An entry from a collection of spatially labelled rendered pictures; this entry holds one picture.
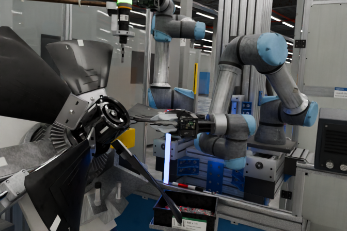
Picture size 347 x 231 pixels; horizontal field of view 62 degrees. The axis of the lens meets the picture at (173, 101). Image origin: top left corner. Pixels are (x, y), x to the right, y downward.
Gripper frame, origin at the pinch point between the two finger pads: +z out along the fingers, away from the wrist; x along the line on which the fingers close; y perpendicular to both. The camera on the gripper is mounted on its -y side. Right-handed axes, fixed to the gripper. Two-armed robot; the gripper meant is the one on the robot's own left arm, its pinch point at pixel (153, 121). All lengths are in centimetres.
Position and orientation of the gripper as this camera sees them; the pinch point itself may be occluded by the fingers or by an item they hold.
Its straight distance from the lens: 99.3
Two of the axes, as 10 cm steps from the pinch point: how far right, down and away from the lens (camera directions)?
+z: -9.8, -0.2, -1.7
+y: 1.6, 2.0, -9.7
